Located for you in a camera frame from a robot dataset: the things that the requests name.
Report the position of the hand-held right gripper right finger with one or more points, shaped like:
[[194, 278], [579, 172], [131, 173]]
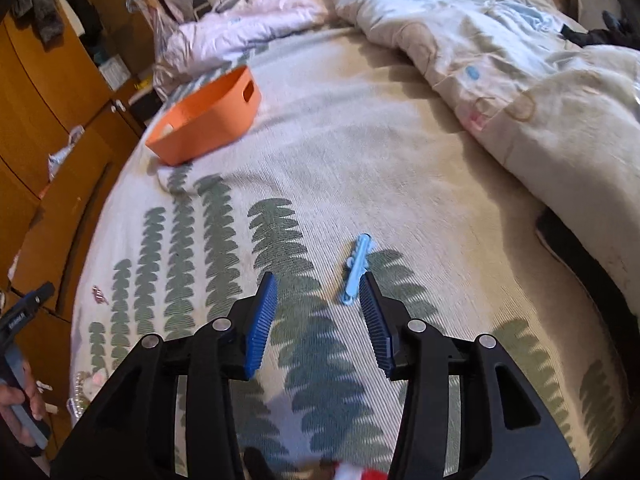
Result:
[[375, 320]]

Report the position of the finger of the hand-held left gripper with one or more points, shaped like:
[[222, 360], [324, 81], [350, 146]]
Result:
[[37, 295]]

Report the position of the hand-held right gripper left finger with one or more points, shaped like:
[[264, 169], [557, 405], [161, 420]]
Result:
[[260, 330]]

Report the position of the light blue hair clip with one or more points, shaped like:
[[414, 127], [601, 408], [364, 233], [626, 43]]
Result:
[[356, 270]]

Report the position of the orange storage basket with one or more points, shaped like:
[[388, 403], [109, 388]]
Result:
[[210, 125]]

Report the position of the person's left hand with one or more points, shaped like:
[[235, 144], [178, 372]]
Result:
[[32, 395]]

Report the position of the pearl hair accessory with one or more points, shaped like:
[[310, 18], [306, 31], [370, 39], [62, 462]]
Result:
[[79, 402]]

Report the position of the pink white plush hair accessory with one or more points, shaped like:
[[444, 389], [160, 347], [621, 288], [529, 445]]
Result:
[[96, 382]]

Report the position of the crumpled plastic bag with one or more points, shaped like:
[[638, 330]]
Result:
[[65, 152]]

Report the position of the red white fuzzy hair accessory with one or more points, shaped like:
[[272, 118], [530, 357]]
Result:
[[357, 474]]

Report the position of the leaf pattern bedspread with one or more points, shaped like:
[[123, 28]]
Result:
[[375, 160]]

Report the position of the wooden wardrobe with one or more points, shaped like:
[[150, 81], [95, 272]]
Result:
[[50, 85]]

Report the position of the black and white nightstand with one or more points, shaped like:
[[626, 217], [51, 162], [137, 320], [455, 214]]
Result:
[[145, 105]]

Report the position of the white carton box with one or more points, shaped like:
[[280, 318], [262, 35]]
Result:
[[115, 72]]

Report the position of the grey hanging cloth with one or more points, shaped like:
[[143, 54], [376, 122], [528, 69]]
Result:
[[42, 10]]

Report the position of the floral print duvet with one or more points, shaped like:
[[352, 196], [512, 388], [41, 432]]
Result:
[[500, 60]]

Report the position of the black hanging cloth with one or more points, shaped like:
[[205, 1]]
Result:
[[82, 10]]

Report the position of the clear plastic bag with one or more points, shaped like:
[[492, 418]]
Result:
[[160, 25]]

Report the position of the lilac crumpled quilt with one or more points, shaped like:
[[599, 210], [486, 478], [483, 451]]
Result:
[[225, 35]]

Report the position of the black garment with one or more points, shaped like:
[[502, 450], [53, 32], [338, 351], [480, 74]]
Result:
[[605, 32]]

